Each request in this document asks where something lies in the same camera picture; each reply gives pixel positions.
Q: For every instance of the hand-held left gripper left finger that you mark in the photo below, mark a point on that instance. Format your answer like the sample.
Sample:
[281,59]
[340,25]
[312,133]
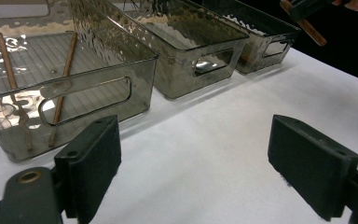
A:
[90,165]

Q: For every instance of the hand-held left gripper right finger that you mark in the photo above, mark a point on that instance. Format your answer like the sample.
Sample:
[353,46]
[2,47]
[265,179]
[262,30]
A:
[310,165]

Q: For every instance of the smoky clear plastic bin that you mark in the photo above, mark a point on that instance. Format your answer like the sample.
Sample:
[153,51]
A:
[261,37]
[105,46]
[180,65]

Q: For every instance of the brown wooden chopstick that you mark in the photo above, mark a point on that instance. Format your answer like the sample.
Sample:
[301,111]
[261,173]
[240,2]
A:
[7,65]
[66,65]

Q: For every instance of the black curtain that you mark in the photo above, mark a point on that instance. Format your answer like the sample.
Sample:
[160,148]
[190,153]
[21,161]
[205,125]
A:
[338,53]

